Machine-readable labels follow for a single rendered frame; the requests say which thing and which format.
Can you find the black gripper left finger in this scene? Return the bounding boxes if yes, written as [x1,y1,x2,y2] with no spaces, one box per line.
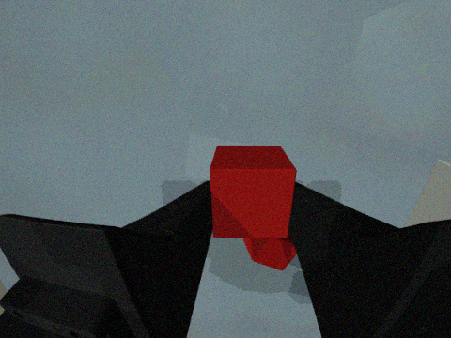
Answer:
[0,180,213,338]

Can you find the red cube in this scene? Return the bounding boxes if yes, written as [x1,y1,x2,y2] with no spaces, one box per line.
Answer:
[210,146,296,239]
[251,232,297,270]
[243,238,253,260]

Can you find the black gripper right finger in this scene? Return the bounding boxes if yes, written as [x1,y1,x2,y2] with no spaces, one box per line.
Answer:
[289,181,451,338]

